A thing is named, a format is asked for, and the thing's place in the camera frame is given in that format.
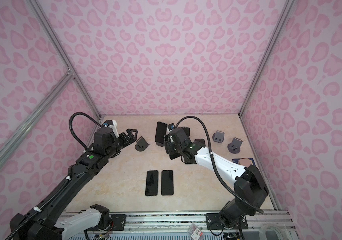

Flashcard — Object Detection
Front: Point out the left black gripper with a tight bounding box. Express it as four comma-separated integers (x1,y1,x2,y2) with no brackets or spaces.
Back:
105,128,137,160

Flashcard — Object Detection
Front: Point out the green phone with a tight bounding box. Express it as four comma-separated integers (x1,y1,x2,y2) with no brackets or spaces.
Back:
145,170,159,197
155,122,168,143

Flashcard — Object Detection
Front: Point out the silver phone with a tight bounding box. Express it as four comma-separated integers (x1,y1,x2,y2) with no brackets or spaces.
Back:
194,139,206,147

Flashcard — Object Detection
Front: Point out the round stand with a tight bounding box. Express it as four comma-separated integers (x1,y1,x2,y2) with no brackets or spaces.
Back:
156,142,165,147
212,131,225,144
227,138,243,154
135,137,150,152

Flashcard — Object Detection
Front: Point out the purple phone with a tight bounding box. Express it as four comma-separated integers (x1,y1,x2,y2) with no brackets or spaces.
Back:
161,170,174,196

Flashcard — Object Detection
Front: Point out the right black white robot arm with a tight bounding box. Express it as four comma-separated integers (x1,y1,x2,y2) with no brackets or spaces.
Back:
164,128,269,229

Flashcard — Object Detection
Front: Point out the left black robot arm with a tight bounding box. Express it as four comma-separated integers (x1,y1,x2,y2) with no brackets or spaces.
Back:
7,126,138,240

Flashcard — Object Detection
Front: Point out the pink phone case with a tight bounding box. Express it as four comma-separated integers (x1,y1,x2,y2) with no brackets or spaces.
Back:
238,158,253,167

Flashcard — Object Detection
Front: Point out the small red white packet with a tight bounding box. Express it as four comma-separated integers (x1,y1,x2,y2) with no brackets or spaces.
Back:
188,224,204,240

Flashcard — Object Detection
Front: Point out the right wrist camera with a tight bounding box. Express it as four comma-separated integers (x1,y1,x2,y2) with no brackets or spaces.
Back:
167,123,175,134

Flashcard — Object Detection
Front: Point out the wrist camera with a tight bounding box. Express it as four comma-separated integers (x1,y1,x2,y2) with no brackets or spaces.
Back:
103,120,119,138
167,123,175,134

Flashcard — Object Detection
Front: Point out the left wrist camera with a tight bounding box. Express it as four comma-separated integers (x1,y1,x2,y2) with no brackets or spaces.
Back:
103,120,119,138

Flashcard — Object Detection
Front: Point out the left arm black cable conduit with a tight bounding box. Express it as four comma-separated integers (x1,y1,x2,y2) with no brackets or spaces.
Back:
4,112,104,240

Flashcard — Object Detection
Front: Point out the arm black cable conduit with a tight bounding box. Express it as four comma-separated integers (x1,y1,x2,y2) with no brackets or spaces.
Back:
175,115,264,214
4,112,104,240

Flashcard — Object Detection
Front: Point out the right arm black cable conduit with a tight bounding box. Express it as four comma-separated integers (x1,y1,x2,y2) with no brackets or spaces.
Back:
175,115,264,214

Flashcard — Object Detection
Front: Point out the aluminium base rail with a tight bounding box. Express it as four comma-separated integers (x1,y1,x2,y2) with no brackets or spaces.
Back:
72,210,299,240

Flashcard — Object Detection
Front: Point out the aluminium diagonal frame bar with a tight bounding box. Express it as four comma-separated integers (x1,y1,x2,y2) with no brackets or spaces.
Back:
0,71,73,170

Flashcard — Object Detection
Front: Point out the left aluminium corner post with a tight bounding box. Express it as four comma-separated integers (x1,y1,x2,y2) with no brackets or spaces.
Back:
26,0,102,120

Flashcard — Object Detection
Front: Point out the aluminium corner post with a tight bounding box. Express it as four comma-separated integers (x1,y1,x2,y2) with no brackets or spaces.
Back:
26,0,102,120
238,0,297,119

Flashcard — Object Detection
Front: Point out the right aluminium corner post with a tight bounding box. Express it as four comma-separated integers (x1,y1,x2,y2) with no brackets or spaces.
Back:
238,0,297,119

